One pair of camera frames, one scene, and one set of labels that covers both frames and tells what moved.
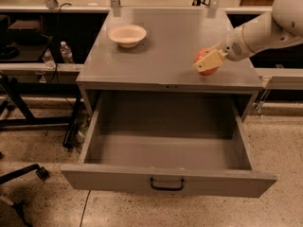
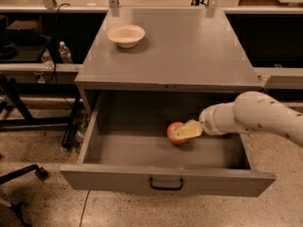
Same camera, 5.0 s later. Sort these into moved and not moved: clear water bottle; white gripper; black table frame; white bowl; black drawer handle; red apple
Moved: red apple; white gripper
Not moved: black table frame; clear water bottle; black drawer handle; white bowl
